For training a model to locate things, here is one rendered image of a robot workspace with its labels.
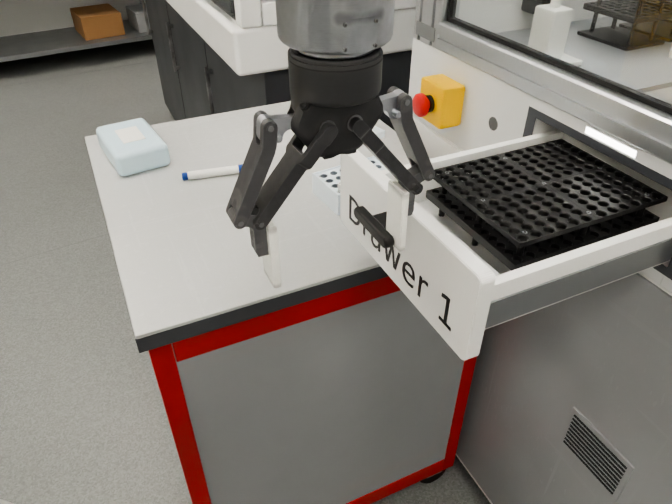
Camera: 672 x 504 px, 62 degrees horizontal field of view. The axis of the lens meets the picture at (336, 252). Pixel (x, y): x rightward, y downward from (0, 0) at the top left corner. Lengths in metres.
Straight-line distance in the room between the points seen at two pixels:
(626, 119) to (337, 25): 0.45
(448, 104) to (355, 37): 0.57
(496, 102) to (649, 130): 0.27
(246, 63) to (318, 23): 0.94
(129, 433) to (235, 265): 0.90
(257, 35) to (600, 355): 0.95
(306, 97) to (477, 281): 0.22
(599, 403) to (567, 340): 0.10
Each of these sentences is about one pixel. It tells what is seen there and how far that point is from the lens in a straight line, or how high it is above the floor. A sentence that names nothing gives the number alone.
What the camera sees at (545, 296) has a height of 0.85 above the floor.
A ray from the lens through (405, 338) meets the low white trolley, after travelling 0.95.
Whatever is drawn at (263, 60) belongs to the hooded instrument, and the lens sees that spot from 1.36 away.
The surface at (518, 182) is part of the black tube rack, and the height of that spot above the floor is 0.90.
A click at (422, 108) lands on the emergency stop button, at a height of 0.88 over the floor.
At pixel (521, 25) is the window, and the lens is 0.91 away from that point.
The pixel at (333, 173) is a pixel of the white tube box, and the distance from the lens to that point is 0.94.
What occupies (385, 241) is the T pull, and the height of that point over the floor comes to 0.91.
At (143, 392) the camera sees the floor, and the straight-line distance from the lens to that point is 1.69.
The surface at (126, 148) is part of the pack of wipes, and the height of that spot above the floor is 0.80.
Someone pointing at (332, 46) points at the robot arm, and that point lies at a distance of 0.42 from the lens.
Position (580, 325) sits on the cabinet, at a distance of 0.91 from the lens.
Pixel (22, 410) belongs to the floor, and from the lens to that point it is 1.78.
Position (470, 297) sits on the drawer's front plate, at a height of 0.90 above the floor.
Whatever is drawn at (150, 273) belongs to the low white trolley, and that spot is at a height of 0.76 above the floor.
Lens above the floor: 1.24
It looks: 37 degrees down
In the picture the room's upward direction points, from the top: straight up
